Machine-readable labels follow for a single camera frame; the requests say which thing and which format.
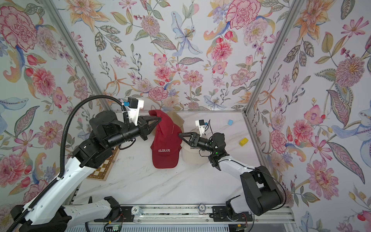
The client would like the aluminium corner frame post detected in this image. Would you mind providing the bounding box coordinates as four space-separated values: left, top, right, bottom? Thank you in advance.
40 0 103 95
244 1 303 116

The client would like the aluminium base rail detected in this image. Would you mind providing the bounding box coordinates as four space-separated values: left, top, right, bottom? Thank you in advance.
47 203 293 225

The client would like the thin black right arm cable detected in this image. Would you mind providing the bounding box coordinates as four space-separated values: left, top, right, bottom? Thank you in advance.
199 118 288 211

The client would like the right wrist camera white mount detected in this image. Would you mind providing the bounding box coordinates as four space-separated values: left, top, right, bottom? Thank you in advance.
195 119 208 135

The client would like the tan Colorado baseball cap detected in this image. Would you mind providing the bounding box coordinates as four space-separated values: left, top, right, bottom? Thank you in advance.
167 111 184 128

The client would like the aluminium corner frame post left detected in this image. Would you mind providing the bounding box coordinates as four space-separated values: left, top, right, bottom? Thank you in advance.
40 0 103 95

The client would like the maroon Colorado cap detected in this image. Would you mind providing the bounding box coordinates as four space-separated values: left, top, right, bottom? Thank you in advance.
151 134 182 169

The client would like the green circuit board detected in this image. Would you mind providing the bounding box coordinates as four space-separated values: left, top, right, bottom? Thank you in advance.
103 224 122 232

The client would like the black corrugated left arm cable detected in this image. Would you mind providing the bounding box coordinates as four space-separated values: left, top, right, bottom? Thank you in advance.
5 95 129 232

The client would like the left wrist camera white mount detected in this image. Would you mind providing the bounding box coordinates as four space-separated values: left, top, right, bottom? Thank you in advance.
124 97 145 126

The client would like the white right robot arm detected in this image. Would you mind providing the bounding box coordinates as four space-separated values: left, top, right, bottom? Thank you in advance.
179 132 285 217

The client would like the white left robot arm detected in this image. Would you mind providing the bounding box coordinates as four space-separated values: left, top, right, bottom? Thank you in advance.
8 111 161 232

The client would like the yellow foam block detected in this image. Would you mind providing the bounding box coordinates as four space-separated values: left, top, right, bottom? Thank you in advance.
239 138 249 147

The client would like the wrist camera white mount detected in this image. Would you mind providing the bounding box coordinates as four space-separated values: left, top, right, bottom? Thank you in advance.
124 97 145 126
195 119 208 135

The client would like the aluminium corner frame post right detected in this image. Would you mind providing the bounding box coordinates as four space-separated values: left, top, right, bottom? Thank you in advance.
244 1 303 116

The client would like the cream Colorado baseball cap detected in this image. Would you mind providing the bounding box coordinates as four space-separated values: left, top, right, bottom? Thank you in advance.
181 142 210 165

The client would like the wooden chessboard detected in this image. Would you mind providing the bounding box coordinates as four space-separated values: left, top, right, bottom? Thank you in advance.
87 147 120 181

